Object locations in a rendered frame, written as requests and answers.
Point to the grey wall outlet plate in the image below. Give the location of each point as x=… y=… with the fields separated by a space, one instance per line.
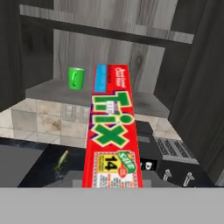
x=75 y=113

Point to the grey wood wall cabinet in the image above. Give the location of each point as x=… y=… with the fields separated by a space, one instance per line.
x=122 y=55

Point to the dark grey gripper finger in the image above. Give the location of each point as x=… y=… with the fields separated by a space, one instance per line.
x=76 y=178

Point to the green mug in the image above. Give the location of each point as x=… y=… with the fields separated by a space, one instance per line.
x=76 y=78

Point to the red cereal box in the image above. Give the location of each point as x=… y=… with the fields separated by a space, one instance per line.
x=112 y=137

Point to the dark grey cabinet door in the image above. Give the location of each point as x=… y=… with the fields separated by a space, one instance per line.
x=201 y=87
x=13 y=52

